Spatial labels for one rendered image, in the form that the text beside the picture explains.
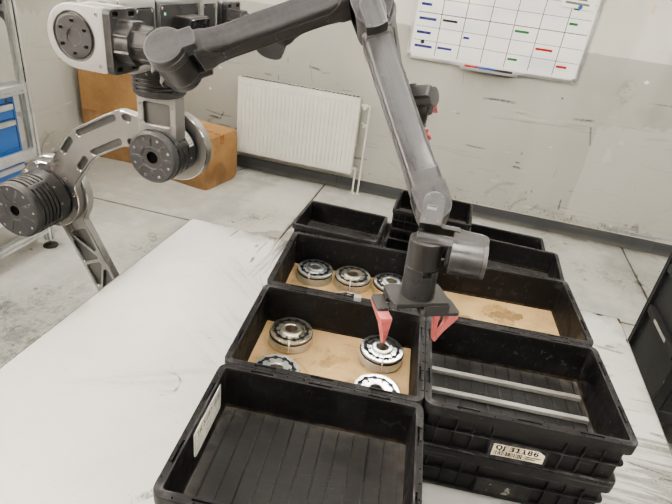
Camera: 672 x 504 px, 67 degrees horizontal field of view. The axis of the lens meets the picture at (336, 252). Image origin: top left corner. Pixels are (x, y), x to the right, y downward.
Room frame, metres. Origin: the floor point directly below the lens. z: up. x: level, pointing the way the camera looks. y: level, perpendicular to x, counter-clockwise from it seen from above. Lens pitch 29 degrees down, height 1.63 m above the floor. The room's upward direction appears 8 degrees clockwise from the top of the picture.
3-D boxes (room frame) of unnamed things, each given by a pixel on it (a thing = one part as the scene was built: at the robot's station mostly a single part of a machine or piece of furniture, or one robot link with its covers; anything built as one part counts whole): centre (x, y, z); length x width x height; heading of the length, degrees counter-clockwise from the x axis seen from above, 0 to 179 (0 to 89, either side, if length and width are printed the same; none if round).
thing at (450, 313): (0.75, -0.18, 1.11); 0.07 x 0.07 x 0.09; 15
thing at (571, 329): (1.15, -0.45, 0.87); 0.40 x 0.30 x 0.11; 84
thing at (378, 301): (0.73, -0.11, 1.10); 0.07 x 0.07 x 0.09; 15
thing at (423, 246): (0.75, -0.15, 1.24); 0.07 x 0.06 x 0.07; 80
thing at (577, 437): (0.85, -0.42, 0.92); 0.40 x 0.30 x 0.02; 84
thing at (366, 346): (0.95, -0.14, 0.86); 0.10 x 0.10 x 0.01
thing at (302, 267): (1.27, 0.05, 0.86); 0.10 x 0.10 x 0.01
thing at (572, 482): (0.85, -0.42, 0.76); 0.40 x 0.30 x 0.12; 84
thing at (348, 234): (2.19, -0.01, 0.37); 0.40 x 0.30 x 0.45; 79
